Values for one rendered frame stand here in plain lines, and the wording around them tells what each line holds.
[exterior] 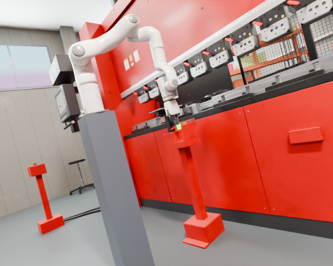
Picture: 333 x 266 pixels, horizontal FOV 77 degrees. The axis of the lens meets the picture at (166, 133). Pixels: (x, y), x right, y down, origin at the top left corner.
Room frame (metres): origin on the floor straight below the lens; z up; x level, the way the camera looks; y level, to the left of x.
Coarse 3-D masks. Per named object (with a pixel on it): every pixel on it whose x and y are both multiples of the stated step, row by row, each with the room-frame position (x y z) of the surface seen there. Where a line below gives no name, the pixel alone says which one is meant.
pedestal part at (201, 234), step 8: (192, 216) 1.59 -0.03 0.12; (208, 216) 1.52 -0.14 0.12; (216, 216) 1.49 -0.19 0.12; (184, 224) 1.51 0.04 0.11; (192, 224) 1.46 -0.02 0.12; (200, 224) 1.43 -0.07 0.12; (208, 224) 1.41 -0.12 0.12; (216, 224) 1.46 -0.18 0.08; (192, 232) 1.47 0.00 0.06; (200, 232) 1.41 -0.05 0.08; (208, 232) 1.39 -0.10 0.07; (216, 232) 1.44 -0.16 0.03; (184, 240) 1.49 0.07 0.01; (192, 240) 1.46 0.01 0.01; (200, 240) 1.43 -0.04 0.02; (208, 240) 1.38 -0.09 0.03
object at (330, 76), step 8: (328, 72) 1.01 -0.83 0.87; (304, 80) 1.09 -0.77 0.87; (312, 80) 1.06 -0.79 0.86; (320, 80) 1.04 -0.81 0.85; (328, 80) 1.02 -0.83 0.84; (280, 88) 1.18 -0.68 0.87; (288, 88) 1.15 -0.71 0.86; (296, 88) 1.12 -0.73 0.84; (304, 88) 1.10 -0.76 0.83; (256, 96) 1.28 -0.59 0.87; (264, 96) 1.25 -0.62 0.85; (272, 96) 1.22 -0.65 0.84; (232, 104) 1.41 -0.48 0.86; (240, 104) 1.37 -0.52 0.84; (200, 112) 1.62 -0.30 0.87; (208, 112) 1.57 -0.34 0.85; (216, 112) 1.52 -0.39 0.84; (184, 120) 1.76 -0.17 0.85; (152, 128) 2.09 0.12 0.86; (160, 128) 2.00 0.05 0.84; (128, 136) 2.45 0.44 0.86; (136, 136) 2.33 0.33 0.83
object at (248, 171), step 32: (288, 96) 1.16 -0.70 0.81; (320, 96) 1.05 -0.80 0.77; (224, 128) 1.49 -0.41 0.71; (256, 128) 1.32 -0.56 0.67; (288, 128) 1.19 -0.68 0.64; (160, 160) 2.10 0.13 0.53; (224, 160) 1.54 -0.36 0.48; (256, 160) 1.36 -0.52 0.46; (288, 160) 1.22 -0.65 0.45; (320, 160) 1.11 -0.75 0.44; (160, 192) 2.20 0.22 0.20; (224, 192) 1.60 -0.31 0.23; (256, 192) 1.41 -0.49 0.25; (288, 192) 1.26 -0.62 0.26; (320, 192) 1.13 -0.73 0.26; (256, 224) 1.45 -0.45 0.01; (288, 224) 1.29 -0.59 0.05; (320, 224) 1.16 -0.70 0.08
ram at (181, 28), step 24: (144, 0) 1.99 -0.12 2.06; (168, 0) 1.78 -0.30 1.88; (192, 0) 1.61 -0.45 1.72; (216, 0) 1.47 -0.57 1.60; (240, 0) 1.35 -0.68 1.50; (264, 0) 1.25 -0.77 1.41; (288, 0) 1.18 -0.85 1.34; (144, 24) 2.05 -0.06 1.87; (168, 24) 1.83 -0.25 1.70; (192, 24) 1.65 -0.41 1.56; (216, 24) 1.51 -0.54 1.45; (240, 24) 1.38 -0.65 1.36; (120, 48) 2.42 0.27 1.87; (144, 48) 2.12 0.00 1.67; (168, 48) 1.88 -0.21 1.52; (120, 72) 2.52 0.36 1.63; (144, 72) 2.19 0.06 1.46
